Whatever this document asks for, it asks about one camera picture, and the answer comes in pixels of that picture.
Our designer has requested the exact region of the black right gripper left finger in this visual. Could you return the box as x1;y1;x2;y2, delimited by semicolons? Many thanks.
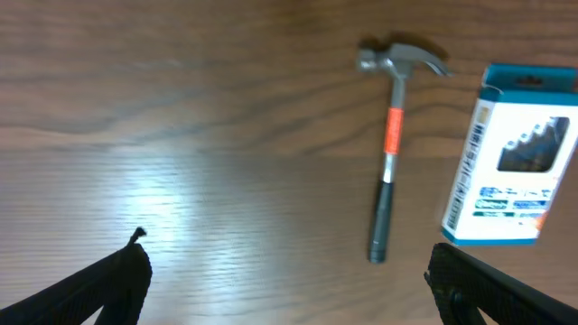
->
1;227;153;325

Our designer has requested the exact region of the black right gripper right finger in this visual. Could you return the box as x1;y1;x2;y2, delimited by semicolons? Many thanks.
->
424;243;577;325

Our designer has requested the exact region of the blue white small box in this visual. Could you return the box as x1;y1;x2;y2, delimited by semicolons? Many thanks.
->
442;63;577;246

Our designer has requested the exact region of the small red black hammer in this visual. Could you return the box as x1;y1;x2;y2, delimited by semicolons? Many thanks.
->
357;42;451;264

